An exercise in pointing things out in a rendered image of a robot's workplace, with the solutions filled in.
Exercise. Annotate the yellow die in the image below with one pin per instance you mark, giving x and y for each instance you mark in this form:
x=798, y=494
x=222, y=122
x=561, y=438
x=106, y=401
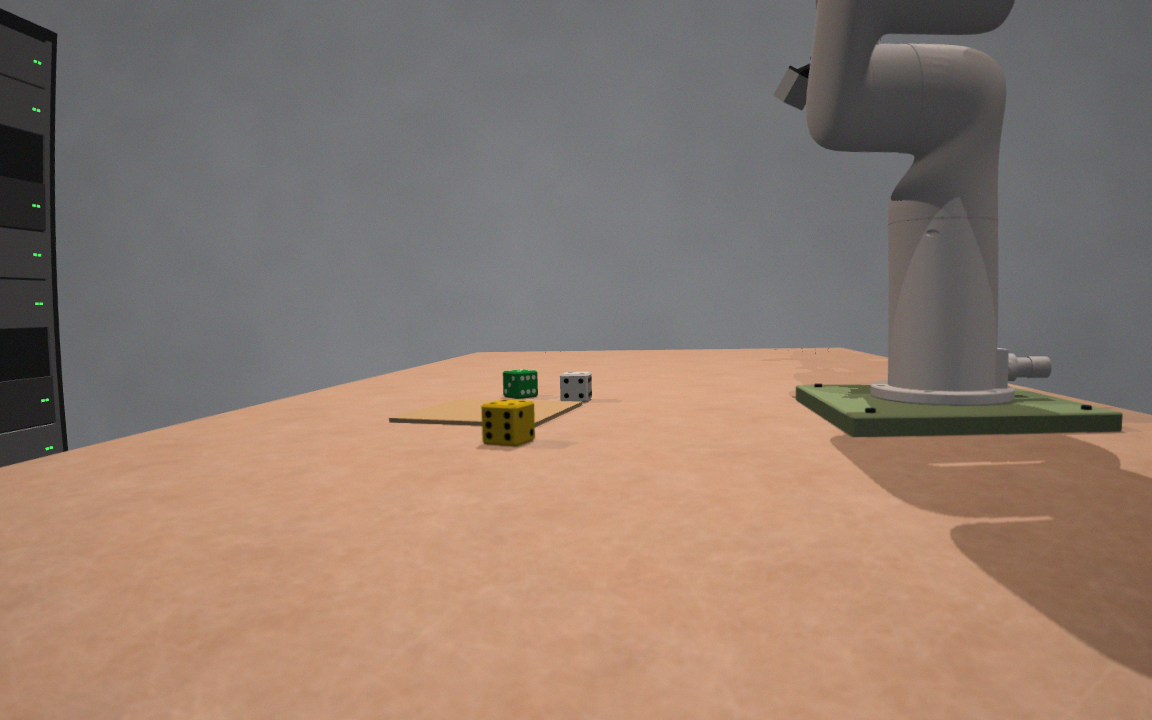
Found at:
x=508, y=422

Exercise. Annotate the green die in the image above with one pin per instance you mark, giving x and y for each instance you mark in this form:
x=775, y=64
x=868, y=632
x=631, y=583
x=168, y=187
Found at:
x=520, y=384

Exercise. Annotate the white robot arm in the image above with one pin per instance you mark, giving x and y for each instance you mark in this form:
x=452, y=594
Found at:
x=945, y=105

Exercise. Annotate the white die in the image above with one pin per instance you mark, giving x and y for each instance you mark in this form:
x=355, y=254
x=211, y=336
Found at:
x=576, y=386

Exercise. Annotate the tan square mat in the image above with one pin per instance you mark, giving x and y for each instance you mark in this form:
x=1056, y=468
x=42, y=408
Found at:
x=468, y=412

